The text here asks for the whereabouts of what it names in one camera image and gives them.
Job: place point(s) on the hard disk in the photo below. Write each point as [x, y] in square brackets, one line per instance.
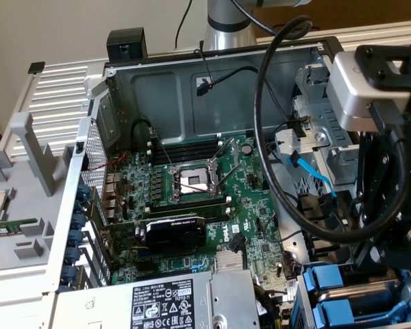
[323, 277]

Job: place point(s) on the blue disk carrier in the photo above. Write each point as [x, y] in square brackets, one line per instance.
[332, 310]

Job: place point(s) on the metal disk bay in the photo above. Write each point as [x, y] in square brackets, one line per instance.
[310, 318]

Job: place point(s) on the metal optical drive cage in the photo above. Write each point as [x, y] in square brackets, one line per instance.
[329, 137]

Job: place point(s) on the round coin battery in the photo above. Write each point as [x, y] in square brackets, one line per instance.
[247, 148]

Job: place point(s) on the green motherboard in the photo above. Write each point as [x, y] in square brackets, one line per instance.
[246, 205]

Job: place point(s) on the metal socket cover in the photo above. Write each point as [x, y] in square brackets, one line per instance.
[234, 150]

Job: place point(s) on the brown cardboard box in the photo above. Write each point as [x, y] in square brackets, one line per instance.
[363, 17]

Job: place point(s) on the black RAM slot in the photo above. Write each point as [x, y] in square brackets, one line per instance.
[188, 146]
[188, 156]
[188, 205]
[212, 215]

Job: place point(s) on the silver chipset heatsink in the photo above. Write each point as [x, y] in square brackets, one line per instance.
[226, 262]

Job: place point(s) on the CPU socket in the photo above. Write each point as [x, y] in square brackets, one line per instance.
[192, 181]

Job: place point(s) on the black graphics card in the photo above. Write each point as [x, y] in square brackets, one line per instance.
[178, 236]

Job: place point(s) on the metal locking lever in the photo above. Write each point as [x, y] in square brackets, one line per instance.
[161, 149]

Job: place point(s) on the open grey PC case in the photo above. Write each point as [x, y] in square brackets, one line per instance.
[150, 89]

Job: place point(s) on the grey power supply unit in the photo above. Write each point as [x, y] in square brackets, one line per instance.
[157, 305]

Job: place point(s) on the blue expansion slot clip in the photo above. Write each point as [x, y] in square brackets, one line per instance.
[72, 256]
[84, 191]
[77, 221]
[69, 275]
[75, 238]
[80, 206]

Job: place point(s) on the grey parts rack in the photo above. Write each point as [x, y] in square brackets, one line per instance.
[31, 205]

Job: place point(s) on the small black table clip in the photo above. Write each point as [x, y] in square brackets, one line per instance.
[36, 67]

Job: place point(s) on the green RAM stick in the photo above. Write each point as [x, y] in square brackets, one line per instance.
[10, 227]

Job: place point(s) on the black box on bracket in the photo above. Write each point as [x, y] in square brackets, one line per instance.
[126, 41]

